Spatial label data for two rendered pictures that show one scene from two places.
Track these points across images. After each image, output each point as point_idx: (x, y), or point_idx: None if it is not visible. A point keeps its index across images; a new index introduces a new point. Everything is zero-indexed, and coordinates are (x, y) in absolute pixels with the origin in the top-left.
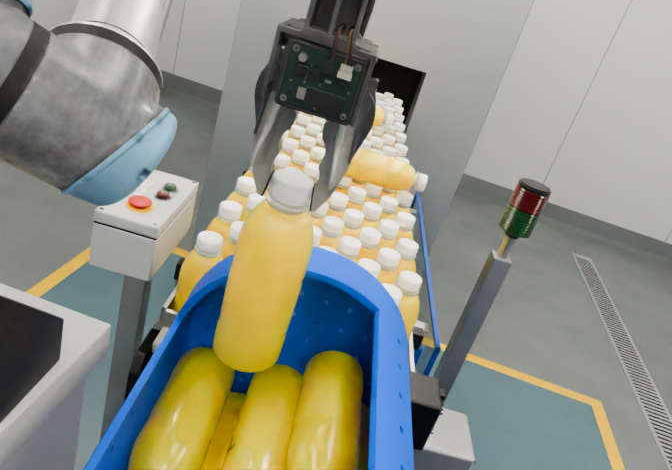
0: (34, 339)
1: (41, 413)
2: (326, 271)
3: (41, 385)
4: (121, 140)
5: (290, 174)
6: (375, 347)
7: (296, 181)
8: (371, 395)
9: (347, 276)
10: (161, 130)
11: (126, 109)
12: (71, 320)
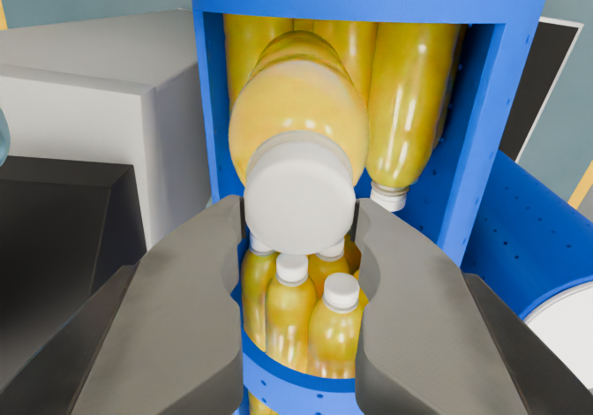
0: (114, 236)
1: (157, 188)
2: (408, 3)
3: (142, 194)
4: None
5: (286, 194)
6: (473, 123)
7: (307, 222)
8: (447, 202)
9: None
10: None
11: None
12: (101, 107)
